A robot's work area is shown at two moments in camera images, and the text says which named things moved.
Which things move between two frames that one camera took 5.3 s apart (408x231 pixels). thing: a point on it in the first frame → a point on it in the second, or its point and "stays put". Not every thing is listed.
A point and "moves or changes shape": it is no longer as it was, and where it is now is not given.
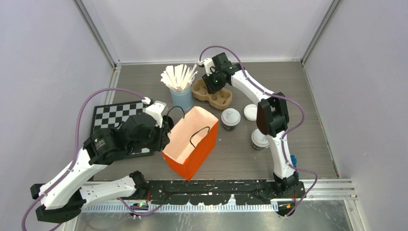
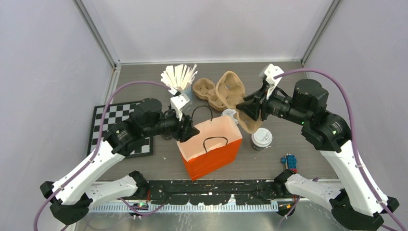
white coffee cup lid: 259,139 stays put
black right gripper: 211,87 → 251,105
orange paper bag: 192,142 moves or changes shape
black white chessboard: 109,116 stays put
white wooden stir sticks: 179,78 stays put
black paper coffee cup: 258,147 stays put
